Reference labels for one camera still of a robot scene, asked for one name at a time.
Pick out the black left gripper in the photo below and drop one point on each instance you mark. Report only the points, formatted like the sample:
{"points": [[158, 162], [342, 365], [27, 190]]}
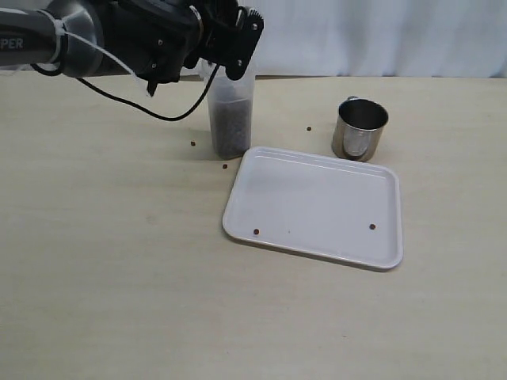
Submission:
{"points": [[157, 39]]}

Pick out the steel mug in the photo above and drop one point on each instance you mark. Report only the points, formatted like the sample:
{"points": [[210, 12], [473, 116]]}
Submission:
{"points": [[359, 126]]}

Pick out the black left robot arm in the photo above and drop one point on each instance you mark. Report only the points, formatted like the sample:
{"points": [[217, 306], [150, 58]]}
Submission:
{"points": [[28, 37]]}

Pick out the clear plastic tall container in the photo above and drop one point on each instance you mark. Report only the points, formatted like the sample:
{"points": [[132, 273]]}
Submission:
{"points": [[230, 108]]}

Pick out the white backdrop curtain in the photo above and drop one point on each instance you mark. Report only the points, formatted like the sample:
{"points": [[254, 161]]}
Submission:
{"points": [[420, 38]]}

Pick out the white plastic tray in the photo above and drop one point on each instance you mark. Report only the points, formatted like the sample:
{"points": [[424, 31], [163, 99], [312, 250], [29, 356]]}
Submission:
{"points": [[317, 206]]}

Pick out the white left cable tie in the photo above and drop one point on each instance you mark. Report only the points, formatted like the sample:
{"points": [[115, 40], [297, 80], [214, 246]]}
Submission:
{"points": [[81, 44]]}

